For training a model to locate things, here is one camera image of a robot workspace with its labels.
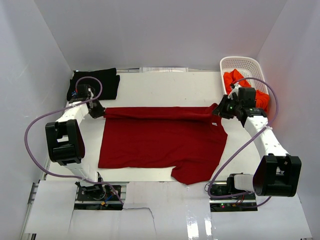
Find orange t shirt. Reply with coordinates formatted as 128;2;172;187
223;69;270;113

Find white papers at back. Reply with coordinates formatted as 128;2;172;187
139;67;189;73

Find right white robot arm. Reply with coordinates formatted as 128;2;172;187
212;84;302;200

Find red t shirt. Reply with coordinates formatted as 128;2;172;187
98;103;228;185

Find white plastic basket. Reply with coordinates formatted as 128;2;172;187
219;56;269;96

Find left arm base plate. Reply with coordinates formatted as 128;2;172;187
74;183;126;211

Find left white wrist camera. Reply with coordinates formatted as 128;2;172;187
87;87;96;100

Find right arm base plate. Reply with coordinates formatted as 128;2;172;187
209;182;258;213

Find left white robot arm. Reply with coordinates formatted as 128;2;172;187
45;84;105;182

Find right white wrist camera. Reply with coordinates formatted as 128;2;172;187
228;83;241;100

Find folded black t shirt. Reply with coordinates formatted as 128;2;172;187
66;67;121;102

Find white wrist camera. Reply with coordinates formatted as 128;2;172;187
87;87;96;100
228;83;241;100

